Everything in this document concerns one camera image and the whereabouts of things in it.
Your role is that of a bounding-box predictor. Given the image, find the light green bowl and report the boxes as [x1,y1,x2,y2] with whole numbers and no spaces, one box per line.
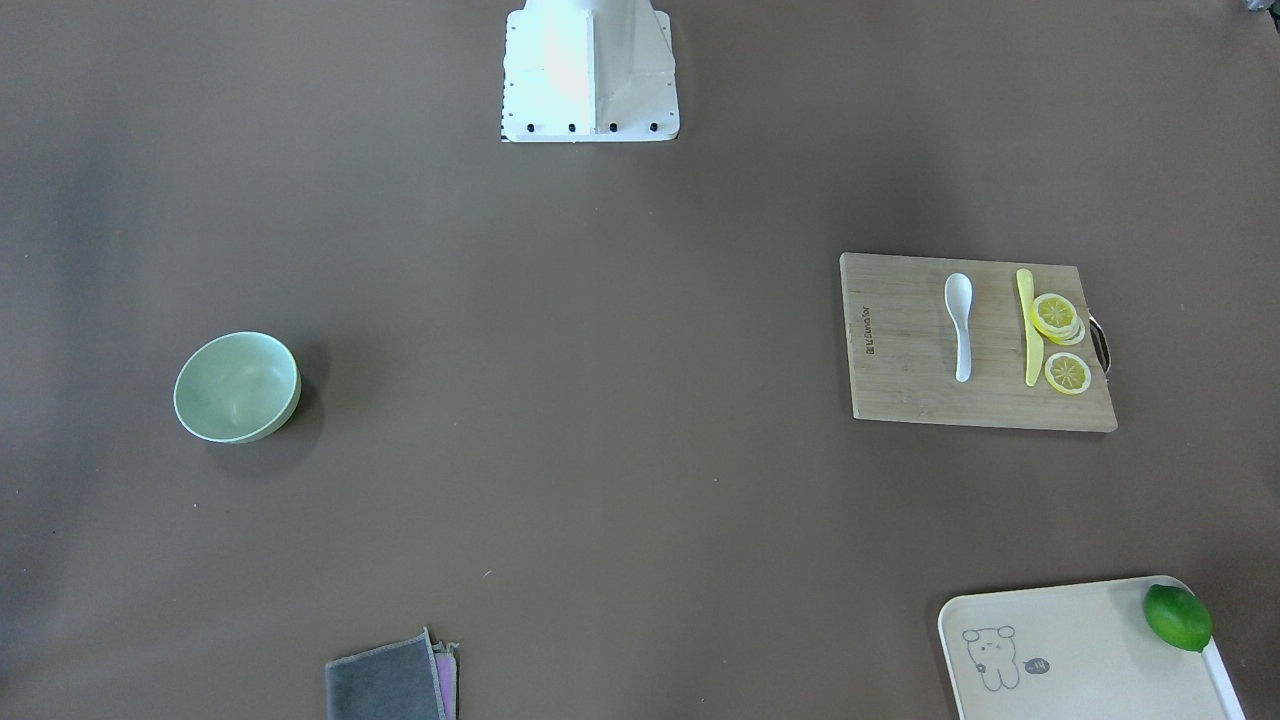
[173,331,302,445]

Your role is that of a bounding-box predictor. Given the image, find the bamboo cutting board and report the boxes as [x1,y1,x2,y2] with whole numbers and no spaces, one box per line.
[838,252,1117,433]

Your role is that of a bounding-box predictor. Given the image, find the grey folded cloth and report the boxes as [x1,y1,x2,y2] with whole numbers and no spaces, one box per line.
[325,626,460,719]

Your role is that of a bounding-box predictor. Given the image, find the yellow plastic knife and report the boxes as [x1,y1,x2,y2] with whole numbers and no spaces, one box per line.
[1016,266,1044,387]

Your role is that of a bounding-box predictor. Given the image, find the top stacked lemon slice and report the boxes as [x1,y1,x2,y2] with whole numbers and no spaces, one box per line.
[1033,293,1079,334]

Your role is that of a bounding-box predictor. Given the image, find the single lemon slice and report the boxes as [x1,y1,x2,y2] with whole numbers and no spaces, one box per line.
[1043,352,1092,396]

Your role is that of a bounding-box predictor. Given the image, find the middle stacked lemon slice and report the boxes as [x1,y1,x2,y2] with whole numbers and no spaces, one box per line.
[1037,316,1085,346]

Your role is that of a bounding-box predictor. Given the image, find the cream tray with bear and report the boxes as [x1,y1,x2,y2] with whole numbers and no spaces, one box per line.
[937,575,1244,719]

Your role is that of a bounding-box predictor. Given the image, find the green lime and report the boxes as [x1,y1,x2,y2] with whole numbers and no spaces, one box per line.
[1142,584,1213,653]

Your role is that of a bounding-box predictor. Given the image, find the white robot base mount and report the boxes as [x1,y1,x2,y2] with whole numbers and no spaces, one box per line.
[500,1,681,143]

